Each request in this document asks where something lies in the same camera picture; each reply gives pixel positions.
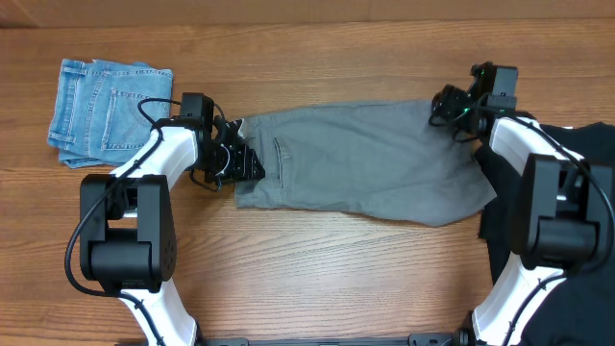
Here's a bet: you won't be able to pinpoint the grey shorts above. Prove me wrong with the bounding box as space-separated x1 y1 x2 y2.
234 100 496 227

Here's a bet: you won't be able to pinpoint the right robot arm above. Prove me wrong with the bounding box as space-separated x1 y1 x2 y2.
429 62 614 345

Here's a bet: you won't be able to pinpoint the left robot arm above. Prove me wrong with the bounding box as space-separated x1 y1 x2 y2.
64 93 265 345

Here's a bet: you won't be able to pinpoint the folded blue denim jeans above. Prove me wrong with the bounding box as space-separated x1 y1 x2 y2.
47 59 174 168

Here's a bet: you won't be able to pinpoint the black garment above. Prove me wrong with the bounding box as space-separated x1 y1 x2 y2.
475 122 614 346

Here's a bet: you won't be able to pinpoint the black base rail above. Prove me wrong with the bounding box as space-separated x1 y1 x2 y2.
196 332 474 346

